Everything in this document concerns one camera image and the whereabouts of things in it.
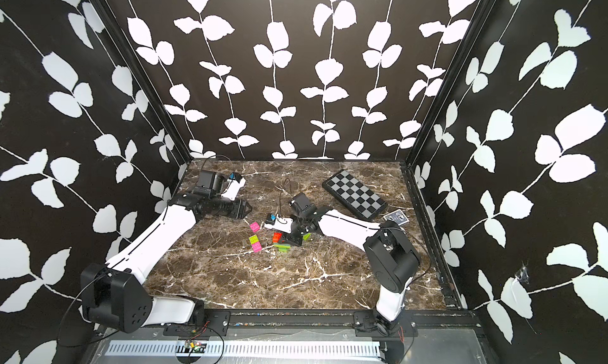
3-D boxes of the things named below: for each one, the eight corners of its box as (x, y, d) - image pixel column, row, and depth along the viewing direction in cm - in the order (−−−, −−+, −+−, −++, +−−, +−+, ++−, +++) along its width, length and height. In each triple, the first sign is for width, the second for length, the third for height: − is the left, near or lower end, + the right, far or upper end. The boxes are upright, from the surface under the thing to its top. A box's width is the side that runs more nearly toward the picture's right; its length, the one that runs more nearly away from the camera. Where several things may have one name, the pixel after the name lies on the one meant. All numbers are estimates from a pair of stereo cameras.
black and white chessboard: (368, 224, 100) (370, 220, 98) (323, 186, 113) (323, 182, 111) (386, 207, 106) (388, 203, 103) (340, 173, 119) (341, 169, 116)
